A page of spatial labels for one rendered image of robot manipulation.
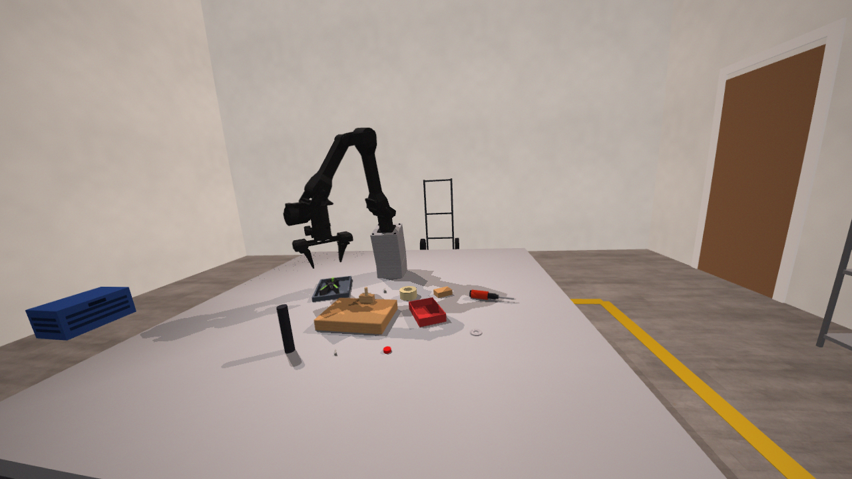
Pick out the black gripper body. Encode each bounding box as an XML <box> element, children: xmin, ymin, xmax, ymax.
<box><xmin>292</xmin><ymin>220</ymin><xmax>353</xmax><ymax>252</ymax></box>

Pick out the black cylinder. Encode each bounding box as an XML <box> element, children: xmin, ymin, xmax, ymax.
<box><xmin>276</xmin><ymin>304</ymin><xmax>295</xmax><ymax>353</ymax></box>

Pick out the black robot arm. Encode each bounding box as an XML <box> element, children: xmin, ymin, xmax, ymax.
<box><xmin>283</xmin><ymin>128</ymin><xmax>396</xmax><ymax>233</ymax></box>

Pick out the light wooden board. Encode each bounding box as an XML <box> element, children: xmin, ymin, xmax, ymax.
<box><xmin>314</xmin><ymin>298</ymin><xmax>398</xmax><ymax>334</ymax></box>

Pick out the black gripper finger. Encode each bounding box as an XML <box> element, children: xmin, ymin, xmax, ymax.
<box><xmin>337</xmin><ymin>241</ymin><xmax>350</xmax><ymax>262</ymax></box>
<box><xmin>299</xmin><ymin>249</ymin><xmax>314</xmax><ymax>269</ymax></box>

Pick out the red open tray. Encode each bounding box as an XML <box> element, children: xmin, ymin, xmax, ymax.
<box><xmin>409</xmin><ymin>297</ymin><xmax>447</xmax><ymax>327</ymax></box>

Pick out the red-handled screwdriver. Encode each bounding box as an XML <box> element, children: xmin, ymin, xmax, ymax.
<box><xmin>469</xmin><ymin>290</ymin><xmax>511</xmax><ymax>300</ymax></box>

